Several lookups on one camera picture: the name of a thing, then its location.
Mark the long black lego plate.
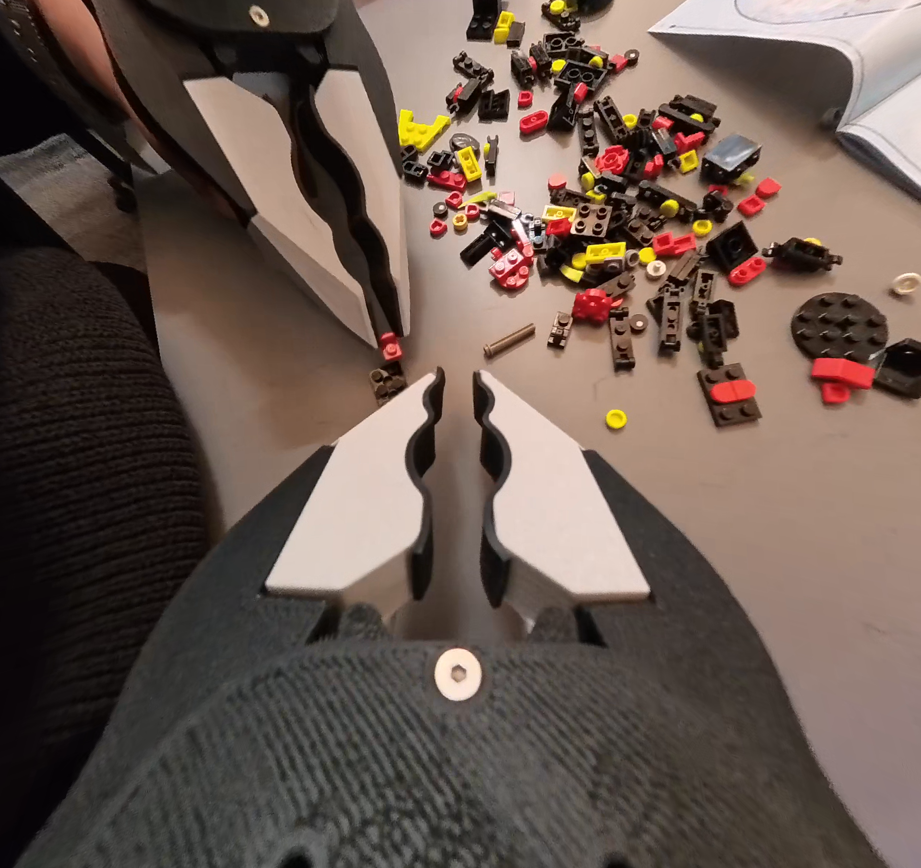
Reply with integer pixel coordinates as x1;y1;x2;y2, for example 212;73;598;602
368;359;409;407

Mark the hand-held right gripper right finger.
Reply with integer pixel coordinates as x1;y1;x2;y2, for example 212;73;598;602
471;369;653;633

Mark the person's black knit sweater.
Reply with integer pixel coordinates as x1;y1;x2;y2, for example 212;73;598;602
0;242;224;868

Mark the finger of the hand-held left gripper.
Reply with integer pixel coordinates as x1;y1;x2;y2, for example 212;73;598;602
182;75;386;350
311;64;413;340

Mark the red lego plate with handle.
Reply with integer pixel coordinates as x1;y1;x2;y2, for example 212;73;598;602
810;356;876;406

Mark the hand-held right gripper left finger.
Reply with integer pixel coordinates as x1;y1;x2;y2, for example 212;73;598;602
263;368;447;604

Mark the person's left hand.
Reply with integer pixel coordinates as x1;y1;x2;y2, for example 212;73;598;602
27;0;139;115

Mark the black sloped lego brick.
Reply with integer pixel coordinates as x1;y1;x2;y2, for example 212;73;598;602
872;338;921;401

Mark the pile of lego pieces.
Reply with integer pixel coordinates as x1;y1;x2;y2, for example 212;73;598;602
396;11;844;429

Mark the tan lego axle pin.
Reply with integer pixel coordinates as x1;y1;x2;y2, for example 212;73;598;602
483;322;538;363

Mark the wristwatch with woven band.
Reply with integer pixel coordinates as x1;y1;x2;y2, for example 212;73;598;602
0;0;46;63

